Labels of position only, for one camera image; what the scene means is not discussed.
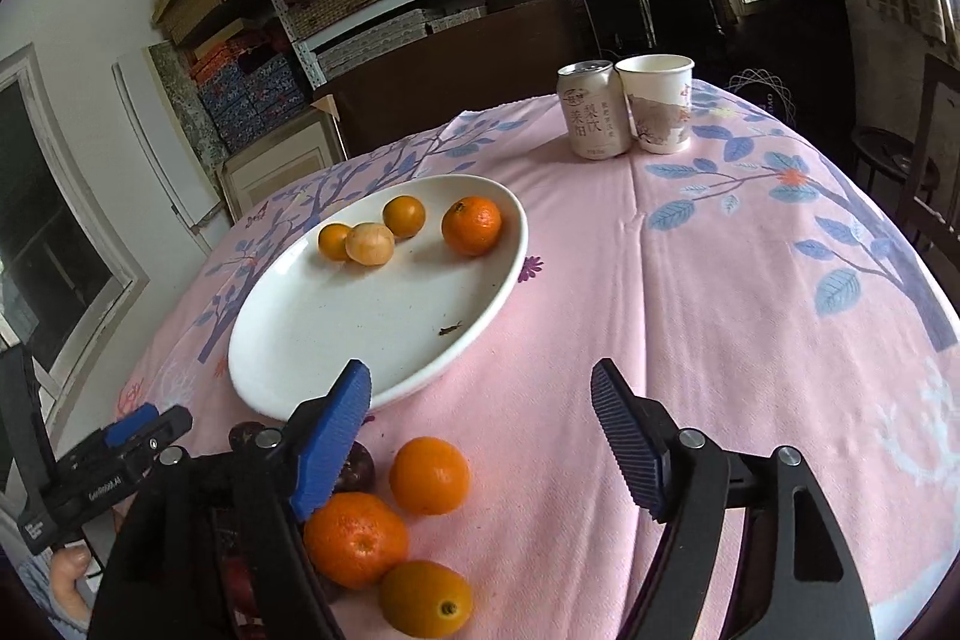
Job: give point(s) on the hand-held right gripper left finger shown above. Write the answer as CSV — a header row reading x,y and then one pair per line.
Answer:
x,y
334,437

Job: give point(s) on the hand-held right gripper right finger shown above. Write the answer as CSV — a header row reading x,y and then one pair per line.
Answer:
x,y
626,445

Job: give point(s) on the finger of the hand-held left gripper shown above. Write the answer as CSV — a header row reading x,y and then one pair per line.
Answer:
x,y
131,424
169,428

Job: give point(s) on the dark purple round fruit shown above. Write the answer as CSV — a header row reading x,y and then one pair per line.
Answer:
x,y
358,464
241,436

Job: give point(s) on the small smooth orange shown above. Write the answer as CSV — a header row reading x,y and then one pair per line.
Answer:
x,y
330,241
403,215
429,475
425,599

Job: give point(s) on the bumpy mandarin orange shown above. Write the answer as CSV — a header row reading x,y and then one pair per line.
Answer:
x,y
356,539
472,225

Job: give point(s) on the white oval plate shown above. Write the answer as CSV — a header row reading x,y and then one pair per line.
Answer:
x,y
360,325

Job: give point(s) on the red round fruit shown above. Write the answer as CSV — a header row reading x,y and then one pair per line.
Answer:
x,y
232,569

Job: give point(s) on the person's left forearm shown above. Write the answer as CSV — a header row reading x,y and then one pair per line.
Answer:
x,y
34,591

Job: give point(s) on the person's left hand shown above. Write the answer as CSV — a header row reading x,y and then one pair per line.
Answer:
x,y
71,572

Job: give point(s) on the small brown stem piece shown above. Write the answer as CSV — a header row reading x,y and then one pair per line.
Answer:
x,y
448,330

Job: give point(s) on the pink floral tablecloth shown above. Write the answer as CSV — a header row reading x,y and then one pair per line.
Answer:
x,y
675,272

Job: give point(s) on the pale yellow round fruit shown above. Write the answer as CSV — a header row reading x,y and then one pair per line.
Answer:
x,y
369,244

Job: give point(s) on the white flat board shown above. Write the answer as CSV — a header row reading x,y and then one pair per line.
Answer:
x,y
157,123

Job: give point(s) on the green marbled board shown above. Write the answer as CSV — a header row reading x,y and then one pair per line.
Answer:
x,y
191,108

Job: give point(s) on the white drink can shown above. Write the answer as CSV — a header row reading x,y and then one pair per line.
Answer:
x,y
592,115

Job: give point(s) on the white paper cup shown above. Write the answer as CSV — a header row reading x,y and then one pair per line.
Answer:
x,y
660,108

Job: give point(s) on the stack of blue patterned boxes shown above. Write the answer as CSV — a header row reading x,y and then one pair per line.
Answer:
x,y
247,93

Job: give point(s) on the brown wooden board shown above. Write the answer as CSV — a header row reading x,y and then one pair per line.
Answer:
x,y
450,70

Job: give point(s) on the black round stool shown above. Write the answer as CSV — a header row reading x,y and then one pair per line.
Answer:
x,y
885,156

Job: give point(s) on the dark wooden chair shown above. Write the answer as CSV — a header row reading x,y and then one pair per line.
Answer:
x,y
934,160

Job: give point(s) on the black glossy panel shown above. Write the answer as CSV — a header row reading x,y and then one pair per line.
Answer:
x,y
675,25

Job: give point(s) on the white window frame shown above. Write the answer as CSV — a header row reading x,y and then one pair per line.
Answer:
x,y
45,220

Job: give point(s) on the wooden picture frame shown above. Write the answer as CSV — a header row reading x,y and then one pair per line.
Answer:
x,y
277,168

